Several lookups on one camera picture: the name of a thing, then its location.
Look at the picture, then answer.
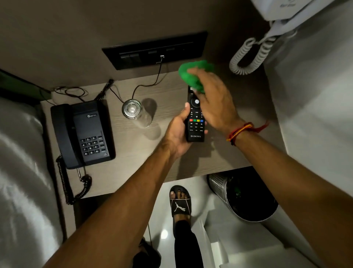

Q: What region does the black tangled cable bundle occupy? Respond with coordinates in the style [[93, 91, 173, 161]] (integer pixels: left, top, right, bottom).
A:
[[52, 79, 115, 106]]

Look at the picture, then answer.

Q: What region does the black wall switch panel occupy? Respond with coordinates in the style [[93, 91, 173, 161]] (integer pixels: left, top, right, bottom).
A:
[[101, 31, 208, 71]]

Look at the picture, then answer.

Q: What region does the clear drinking glass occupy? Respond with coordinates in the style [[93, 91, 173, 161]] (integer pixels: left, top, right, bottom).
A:
[[122, 99, 153, 129]]

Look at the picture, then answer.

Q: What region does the person's right hand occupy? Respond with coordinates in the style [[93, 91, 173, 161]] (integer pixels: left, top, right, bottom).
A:
[[187, 67, 246, 136]]

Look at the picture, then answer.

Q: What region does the black remote control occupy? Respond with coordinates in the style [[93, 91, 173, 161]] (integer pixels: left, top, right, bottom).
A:
[[184, 86, 205, 143]]

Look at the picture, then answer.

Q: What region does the person's left forearm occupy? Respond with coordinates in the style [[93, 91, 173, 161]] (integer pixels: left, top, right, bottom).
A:
[[43, 138, 182, 268]]

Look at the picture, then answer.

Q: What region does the perforated metal wastebasket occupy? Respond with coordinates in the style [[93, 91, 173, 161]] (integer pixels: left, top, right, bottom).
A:
[[207, 167, 279, 223]]

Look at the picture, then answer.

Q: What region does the white bed sheet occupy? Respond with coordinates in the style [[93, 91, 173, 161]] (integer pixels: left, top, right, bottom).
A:
[[0, 97, 64, 268]]

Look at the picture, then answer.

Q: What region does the green cleaning cloth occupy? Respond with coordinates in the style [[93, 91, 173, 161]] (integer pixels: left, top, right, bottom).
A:
[[178, 60, 216, 94]]

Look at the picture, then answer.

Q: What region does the white wall-mounted hair dryer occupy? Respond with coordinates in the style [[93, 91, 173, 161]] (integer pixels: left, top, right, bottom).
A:
[[249, 0, 336, 38]]

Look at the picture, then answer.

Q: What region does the black desk telephone base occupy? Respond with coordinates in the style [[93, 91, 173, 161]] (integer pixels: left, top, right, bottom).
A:
[[67, 99, 116, 166]]

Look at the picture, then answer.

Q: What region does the black coiled telephone cord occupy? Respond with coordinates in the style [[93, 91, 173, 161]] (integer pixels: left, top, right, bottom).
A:
[[56, 155, 92, 206]]

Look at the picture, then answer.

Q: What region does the person's right forearm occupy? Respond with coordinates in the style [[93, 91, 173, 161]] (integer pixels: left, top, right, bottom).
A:
[[234, 126, 353, 268]]

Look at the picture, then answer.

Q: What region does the dark green headboard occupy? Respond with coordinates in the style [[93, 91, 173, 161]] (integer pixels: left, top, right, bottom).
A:
[[0, 68, 52, 103]]

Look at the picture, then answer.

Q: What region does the person's left hand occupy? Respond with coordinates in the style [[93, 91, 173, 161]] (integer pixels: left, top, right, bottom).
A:
[[163, 102, 208, 160]]

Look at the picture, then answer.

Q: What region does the red thread wristband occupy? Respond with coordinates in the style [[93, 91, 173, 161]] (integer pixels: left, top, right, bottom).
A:
[[226, 121, 270, 146]]

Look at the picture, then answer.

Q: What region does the black telephone handset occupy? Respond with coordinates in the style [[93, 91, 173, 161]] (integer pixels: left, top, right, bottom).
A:
[[50, 104, 84, 170]]

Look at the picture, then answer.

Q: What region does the thin black plugged cable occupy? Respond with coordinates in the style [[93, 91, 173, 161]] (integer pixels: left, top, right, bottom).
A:
[[109, 55, 165, 104]]

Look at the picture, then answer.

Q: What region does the person's black trouser leg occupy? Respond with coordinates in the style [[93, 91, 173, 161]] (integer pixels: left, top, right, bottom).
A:
[[174, 219, 205, 268]]

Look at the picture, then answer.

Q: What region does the white coiled cord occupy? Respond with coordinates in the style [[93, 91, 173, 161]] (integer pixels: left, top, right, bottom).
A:
[[229, 29, 298, 76]]

